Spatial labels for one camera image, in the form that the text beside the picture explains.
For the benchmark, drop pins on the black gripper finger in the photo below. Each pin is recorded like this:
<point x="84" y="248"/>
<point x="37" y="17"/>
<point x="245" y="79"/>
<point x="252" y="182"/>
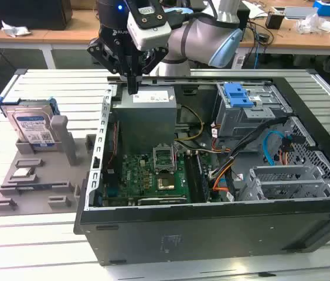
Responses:
<point x="101" y="52"/>
<point x="156" y="57"/>

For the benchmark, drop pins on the hard disk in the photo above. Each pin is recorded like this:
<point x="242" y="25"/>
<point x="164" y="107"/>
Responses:
<point x="32" y="126"/>

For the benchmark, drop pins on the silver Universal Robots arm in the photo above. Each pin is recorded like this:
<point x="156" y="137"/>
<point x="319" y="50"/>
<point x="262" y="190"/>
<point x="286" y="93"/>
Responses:
<point x="197" y="38"/>

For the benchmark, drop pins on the metal disk bay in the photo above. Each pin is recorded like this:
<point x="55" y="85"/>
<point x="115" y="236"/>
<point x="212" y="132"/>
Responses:
<point x="285" y="172"/>

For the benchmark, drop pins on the wooden desk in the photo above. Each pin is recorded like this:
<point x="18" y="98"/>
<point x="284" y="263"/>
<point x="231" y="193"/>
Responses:
<point x="299" y="42"/>
<point x="65" y="36"/>

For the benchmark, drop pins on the grey power supply unit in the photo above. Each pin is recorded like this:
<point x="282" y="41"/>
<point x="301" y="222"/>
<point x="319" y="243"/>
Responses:
<point x="144" y="123"/>

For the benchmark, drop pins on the large black box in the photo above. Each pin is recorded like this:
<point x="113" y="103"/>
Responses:
<point x="21" y="14"/>

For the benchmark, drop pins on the crumpled white paper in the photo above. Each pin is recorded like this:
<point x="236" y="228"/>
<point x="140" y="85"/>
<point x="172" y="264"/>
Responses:
<point x="15" y="29"/>

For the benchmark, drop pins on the blue plastic latch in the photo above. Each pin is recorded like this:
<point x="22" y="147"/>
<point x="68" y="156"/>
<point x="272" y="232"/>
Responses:
<point x="238" y="98"/>

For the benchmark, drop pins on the black speaker box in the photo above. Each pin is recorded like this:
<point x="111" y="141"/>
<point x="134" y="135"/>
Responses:
<point x="244" y="23"/>

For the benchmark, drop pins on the metal optical drive cage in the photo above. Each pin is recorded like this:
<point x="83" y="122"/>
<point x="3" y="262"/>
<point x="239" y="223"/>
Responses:
<point x="241" y="120"/>

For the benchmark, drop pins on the white paper sheet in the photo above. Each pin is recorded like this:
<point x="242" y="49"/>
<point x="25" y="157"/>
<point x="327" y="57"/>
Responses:
<point x="255" y="11"/>

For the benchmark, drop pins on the green motherboard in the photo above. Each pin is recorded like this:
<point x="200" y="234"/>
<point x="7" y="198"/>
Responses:
<point x="136" y="175"/>

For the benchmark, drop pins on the black RAM slot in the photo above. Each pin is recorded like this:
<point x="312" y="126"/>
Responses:
<point x="190" y="178"/>

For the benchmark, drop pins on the CPU socket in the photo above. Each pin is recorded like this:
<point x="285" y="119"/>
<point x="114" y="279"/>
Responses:
<point x="166" y="183"/>

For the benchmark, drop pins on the grey parts rack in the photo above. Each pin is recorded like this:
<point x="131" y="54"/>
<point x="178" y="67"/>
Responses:
<point x="44" y="175"/>

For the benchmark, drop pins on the silver CPU chip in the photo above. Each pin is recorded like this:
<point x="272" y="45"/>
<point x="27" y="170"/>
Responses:
<point x="23" y="172"/>

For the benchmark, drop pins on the black graphics card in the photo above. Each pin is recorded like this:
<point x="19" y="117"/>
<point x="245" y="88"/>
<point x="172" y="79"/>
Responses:
<point x="161" y="201"/>

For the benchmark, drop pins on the grey tablet device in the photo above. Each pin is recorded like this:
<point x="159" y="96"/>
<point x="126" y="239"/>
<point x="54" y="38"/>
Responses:
<point x="299" y="13"/>

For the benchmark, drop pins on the clear plastic bag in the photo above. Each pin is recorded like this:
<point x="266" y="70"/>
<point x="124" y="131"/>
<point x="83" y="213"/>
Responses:
<point x="309" y="23"/>

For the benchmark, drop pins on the black open PC case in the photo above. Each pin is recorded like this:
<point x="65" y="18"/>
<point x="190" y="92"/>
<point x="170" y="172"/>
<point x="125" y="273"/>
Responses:
<point x="182" y="234"/>

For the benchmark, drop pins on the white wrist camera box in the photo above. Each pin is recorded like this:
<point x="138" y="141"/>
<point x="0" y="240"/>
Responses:
<point x="150" y="26"/>

